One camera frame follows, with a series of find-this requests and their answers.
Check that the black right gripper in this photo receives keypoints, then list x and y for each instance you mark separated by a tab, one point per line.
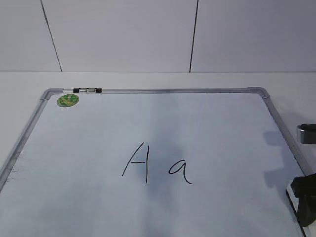
304	189

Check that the white eraser with black felt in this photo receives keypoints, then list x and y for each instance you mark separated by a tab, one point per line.
294	204

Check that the black board hanger clip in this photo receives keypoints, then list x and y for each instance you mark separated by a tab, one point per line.
87	90

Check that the green round magnet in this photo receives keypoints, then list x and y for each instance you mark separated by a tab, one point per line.
67	100

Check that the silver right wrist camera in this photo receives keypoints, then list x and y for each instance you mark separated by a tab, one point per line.
306	133

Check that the white board with grey frame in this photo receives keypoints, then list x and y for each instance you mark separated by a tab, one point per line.
152	163

